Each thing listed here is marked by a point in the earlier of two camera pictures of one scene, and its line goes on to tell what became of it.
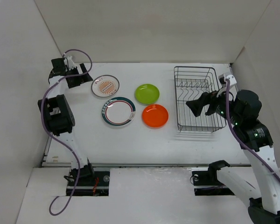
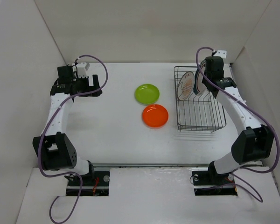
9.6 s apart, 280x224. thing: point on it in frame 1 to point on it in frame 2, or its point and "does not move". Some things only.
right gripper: x=196 y=105 to x=203 y=80
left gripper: x=81 y=79 to x=89 y=88
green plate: x=147 y=94 does not move
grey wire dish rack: x=190 y=82 does not move
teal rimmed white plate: x=118 y=111 to x=199 y=88
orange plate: x=155 y=116 does not move
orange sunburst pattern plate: x=105 y=86 to x=186 y=86
